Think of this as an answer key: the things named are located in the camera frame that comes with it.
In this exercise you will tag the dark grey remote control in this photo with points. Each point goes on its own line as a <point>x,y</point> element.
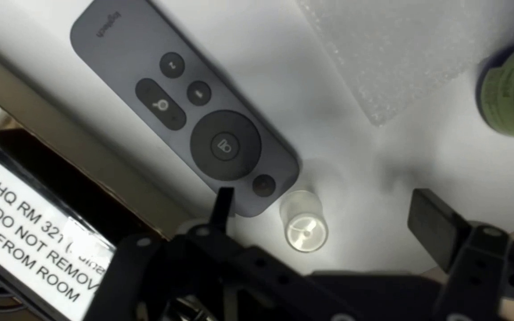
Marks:
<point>141,54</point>

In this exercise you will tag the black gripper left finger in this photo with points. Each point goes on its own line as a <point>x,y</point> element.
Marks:
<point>221,209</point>

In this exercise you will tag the black labelled device in box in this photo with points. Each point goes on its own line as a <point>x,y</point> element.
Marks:
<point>48,254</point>

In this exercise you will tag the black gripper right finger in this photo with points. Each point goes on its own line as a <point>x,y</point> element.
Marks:
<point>437,227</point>

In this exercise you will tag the white foam sheet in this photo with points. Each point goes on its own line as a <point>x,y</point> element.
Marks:
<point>392,52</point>

